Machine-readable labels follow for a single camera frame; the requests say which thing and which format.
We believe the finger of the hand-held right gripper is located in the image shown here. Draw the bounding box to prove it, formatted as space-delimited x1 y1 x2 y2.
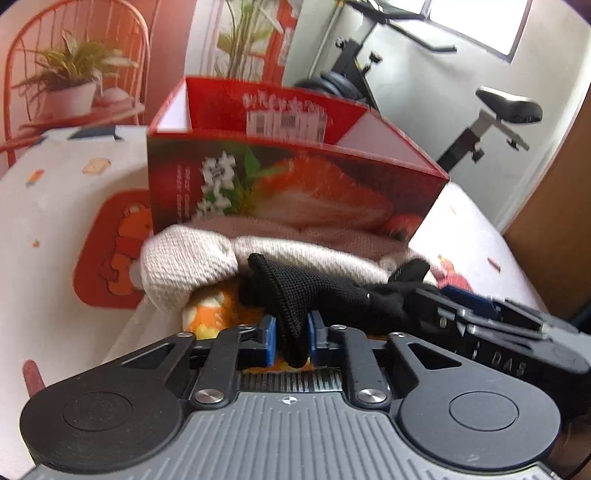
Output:
409 288 548 343
438 284 551 332

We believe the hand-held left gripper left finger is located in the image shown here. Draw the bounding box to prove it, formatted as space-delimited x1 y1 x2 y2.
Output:
115 316 279 409

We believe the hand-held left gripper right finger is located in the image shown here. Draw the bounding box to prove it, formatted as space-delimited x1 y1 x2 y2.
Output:
306 310 468 409

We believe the black sock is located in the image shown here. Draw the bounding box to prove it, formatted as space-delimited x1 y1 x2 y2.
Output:
240 253 432 370

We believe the red strawberry print box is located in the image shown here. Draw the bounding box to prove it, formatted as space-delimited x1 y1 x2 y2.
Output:
147 76 451 244

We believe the orange yellow plush toy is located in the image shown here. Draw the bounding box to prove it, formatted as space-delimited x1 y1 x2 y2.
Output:
181 281 279 343

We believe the beige knitted cloth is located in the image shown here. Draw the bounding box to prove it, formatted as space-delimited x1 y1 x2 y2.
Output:
140 224 437 315

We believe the brown wooden board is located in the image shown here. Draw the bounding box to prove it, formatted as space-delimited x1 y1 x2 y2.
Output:
502 92 591 321

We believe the printed white bed sheet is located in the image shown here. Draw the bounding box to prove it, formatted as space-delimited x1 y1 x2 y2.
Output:
0 124 548 402

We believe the exercise bike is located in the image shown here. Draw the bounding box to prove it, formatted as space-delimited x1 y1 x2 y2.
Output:
294 0 544 175

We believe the window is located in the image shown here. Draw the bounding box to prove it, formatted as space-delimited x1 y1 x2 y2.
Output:
425 0 535 64

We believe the wall poster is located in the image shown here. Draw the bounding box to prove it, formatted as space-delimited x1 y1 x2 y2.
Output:
0 0 306 155

